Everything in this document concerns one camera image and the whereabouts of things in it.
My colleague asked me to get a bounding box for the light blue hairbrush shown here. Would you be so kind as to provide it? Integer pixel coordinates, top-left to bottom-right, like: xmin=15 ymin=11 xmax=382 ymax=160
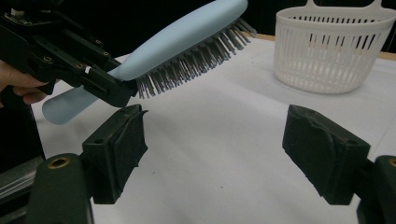
xmin=41 ymin=0 xmax=258 ymax=126

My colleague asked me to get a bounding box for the grey metal rail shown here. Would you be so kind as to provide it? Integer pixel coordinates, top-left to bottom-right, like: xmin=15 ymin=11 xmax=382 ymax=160
xmin=0 ymin=156 xmax=44 ymax=201

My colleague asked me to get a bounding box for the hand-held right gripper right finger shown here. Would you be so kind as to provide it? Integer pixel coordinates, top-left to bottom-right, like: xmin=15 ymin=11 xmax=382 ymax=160
xmin=282 ymin=104 xmax=372 ymax=206

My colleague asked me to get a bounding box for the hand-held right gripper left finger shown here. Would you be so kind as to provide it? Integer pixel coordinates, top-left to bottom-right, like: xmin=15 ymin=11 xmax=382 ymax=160
xmin=82 ymin=104 xmax=149 ymax=205

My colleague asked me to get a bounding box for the white slotted plastic basket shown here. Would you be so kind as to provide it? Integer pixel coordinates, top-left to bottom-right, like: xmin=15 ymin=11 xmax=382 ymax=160
xmin=273 ymin=0 xmax=396 ymax=95

